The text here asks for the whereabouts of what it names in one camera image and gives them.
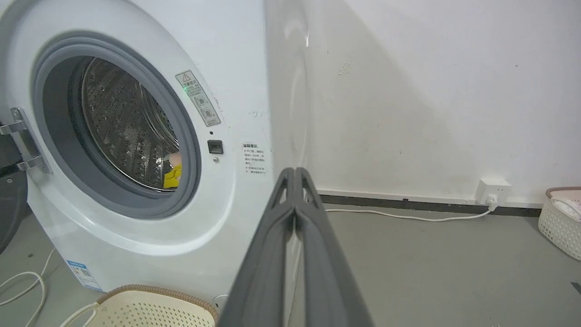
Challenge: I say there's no yellow garment in drum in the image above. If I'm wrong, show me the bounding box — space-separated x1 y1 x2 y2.
162 152 182 189

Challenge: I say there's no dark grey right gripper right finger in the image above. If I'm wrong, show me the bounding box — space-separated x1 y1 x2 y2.
294 168 374 327

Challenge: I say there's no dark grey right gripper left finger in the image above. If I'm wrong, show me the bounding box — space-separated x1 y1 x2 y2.
218 168 296 327

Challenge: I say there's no white lattice laundry basket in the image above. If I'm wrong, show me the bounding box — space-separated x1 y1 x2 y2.
538 187 581 261

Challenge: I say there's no white wall power socket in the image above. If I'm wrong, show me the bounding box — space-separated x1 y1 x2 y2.
474 178 512 206

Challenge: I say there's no white hose cable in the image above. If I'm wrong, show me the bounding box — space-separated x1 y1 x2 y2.
0 248 56 327

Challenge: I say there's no washing machine door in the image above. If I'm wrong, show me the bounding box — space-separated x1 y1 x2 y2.
0 108 50 255

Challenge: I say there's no white front-load washing machine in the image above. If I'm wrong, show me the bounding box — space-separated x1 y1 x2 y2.
0 0 318 314

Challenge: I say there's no cream laundry basket brown rim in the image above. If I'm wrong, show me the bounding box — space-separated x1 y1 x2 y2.
59 284 219 327

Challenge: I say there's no white power cable with plug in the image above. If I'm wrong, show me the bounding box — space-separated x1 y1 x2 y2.
325 194 499 223

